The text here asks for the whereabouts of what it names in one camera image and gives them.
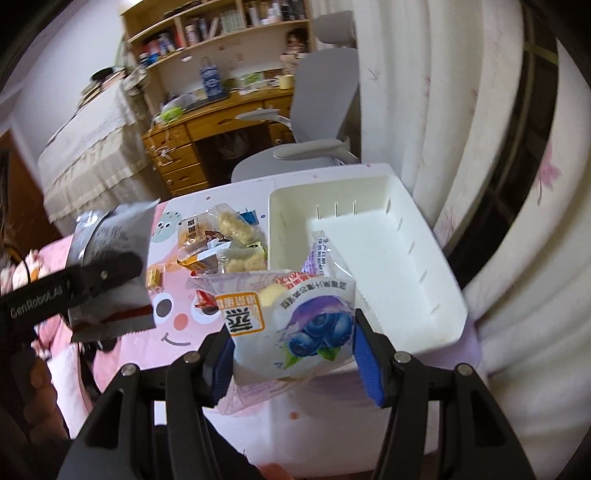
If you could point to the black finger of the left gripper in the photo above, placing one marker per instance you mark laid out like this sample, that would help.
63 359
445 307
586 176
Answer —
32 304

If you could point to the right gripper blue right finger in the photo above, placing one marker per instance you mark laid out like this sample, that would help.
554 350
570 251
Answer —
397 382

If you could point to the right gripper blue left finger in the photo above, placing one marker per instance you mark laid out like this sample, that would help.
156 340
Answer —
196 381

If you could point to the grey black snack packet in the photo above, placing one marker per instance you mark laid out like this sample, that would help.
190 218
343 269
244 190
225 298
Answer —
112 247

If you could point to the blueberry snack packet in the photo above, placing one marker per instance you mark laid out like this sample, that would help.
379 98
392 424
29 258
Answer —
286 325

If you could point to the orange white snack box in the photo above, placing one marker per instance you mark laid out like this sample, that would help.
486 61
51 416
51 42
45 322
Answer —
205 262

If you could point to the purple white snack packet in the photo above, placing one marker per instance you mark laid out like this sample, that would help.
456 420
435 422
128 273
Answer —
325 260

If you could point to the egg yolk pastry packet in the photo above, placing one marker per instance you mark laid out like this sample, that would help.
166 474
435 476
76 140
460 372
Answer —
192 231

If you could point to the clear rice cracker packet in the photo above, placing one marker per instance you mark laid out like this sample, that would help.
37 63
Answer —
231 224

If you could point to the white plastic bin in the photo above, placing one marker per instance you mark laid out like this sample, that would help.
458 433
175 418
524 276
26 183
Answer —
407 288

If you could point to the small yellow candy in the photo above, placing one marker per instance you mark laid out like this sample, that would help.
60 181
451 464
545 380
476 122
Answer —
154 278

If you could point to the lace cloth covered furniture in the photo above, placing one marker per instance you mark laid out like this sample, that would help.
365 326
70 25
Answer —
98 160

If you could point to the blue small snack packet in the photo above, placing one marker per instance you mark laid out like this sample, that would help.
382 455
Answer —
250 217

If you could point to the wooden desk with drawers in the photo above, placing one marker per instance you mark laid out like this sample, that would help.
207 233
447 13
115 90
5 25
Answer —
200 149

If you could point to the grey office chair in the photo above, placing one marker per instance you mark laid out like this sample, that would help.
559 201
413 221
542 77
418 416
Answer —
325 89

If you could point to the blue gift bag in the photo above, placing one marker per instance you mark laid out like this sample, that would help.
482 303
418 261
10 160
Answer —
210 78

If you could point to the white floral curtain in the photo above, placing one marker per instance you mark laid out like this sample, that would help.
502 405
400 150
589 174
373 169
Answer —
482 108

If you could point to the wooden bookshelf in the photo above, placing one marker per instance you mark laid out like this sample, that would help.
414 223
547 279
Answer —
159 31

